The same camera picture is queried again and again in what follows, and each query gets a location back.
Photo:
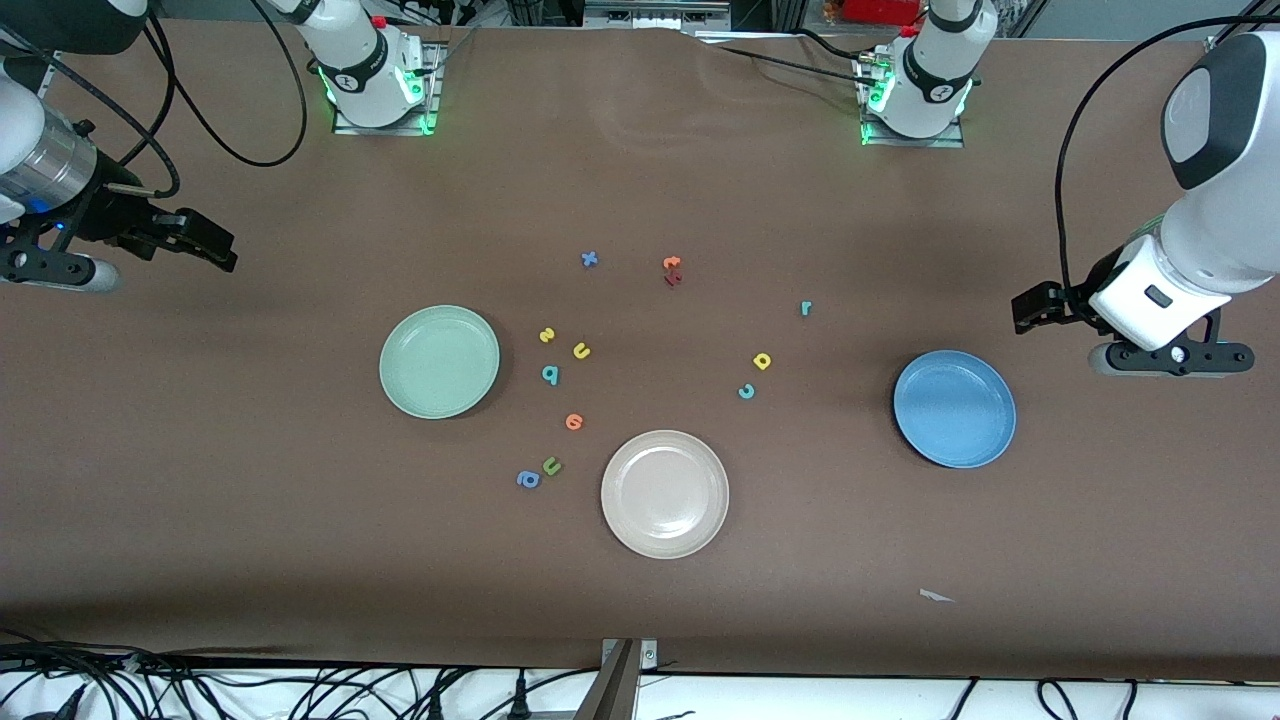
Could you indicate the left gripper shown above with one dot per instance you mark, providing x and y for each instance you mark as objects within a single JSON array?
[{"x": 1078, "y": 298}]

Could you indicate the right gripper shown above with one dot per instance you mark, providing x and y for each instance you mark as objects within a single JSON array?
[{"x": 112, "y": 220}]

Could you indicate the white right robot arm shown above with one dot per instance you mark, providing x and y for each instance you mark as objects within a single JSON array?
[{"x": 365, "y": 70}]

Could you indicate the blue plate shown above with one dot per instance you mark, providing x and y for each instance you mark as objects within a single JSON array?
[{"x": 954, "y": 408}]

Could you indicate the green plate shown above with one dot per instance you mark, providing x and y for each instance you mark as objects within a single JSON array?
[{"x": 439, "y": 361}]

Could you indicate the white paper scrap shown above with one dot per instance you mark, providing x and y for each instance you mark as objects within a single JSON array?
[{"x": 935, "y": 596}]

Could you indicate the red object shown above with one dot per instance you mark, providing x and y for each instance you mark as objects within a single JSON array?
[{"x": 880, "y": 10}]

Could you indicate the blue letter a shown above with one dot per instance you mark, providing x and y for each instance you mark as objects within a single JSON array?
[{"x": 528, "y": 481}]

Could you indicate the beige plate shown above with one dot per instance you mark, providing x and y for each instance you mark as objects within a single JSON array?
[{"x": 665, "y": 494}]

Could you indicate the grey metal box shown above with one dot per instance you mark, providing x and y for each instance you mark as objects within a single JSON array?
[{"x": 655, "y": 12}]

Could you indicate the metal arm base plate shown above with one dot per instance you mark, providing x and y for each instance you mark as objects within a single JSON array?
[
  {"x": 436, "y": 90},
  {"x": 912, "y": 142}
]

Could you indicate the aluminium frame profile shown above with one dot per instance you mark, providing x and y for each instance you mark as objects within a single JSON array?
[{"x": 1222, "y": 44}]

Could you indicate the metal table bracket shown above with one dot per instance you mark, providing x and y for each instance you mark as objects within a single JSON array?
[{"x": 620, "y": 685}]

